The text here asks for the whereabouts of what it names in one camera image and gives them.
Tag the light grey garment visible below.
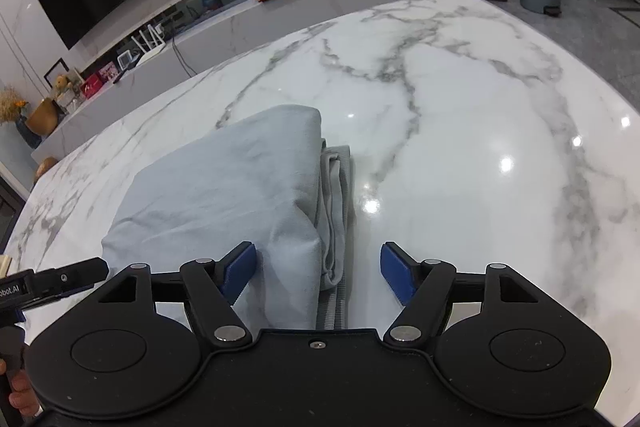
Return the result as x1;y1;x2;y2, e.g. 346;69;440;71
102;105;352;332

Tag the left human hand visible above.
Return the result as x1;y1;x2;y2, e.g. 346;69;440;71
9;369;41;418

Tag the wooden tray edge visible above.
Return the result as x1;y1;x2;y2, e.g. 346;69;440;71
0;255;12;279

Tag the white wifi router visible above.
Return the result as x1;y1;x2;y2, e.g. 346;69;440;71
131;24;166;66

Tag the black power cable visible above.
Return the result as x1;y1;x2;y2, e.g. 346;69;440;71
169;33;194;78

